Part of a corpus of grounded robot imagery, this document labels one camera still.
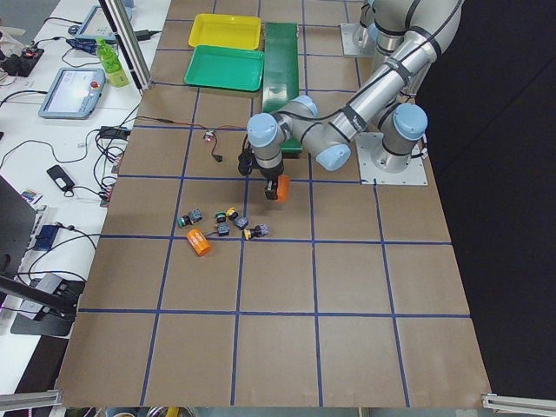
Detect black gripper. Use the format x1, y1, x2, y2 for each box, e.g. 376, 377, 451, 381
238, 149, 284, 201

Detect plain orange cylinder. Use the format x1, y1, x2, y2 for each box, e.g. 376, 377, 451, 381
276, 175, 290, 202

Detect yellow push button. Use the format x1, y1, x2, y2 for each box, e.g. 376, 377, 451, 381
225, 208, 248, 230
243, 224, 269, 240

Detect green push button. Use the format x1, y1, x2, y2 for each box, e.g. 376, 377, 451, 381
215, 211, 229, 237
176, 208, 203, 228

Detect orange cylinder with 4680 print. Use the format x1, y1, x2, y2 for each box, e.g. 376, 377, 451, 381
186, 228, 212, 256

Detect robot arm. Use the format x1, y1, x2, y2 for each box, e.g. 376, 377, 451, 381
240, 26, 442, 202
364, 0, 464, 57

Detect small controller circuit board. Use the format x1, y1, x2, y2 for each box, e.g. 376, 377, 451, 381
203, 129, 216, 142

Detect green plastic tray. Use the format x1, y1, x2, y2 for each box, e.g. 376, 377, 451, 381
184, 45, 265, 92

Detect green conveyor belt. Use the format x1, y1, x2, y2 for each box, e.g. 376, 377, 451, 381
261, 22, 302, 160

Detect yellow plastic tray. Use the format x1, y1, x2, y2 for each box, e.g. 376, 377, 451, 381
189, 13, 261, 50

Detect black power adapter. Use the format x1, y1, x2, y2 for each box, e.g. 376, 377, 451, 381
99, 126, 130, 141

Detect black phone device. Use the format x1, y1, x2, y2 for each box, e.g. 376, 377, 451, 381
46, 165, 76, 192

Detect green tea bottle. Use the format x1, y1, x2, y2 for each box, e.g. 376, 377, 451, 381
96, 38, 129, 88

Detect teach pendant near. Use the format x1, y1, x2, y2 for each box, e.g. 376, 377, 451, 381
38, 68, 106, 120

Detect teach pendant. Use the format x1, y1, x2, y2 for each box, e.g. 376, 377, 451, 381
74, 5, 116, 44
38, 68, 106, 120

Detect teach pendant far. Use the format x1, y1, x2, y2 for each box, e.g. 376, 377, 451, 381
74, 5, 116, 44

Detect red black wire with plug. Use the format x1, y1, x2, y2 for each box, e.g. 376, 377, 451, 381
134, 116, 249, 164

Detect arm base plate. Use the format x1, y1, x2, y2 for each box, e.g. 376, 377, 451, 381
340, 23, 376, 57
355, 132, 428, 186

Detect aluminium frame post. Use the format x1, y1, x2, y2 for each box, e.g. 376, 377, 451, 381
99, 0, 152, 91

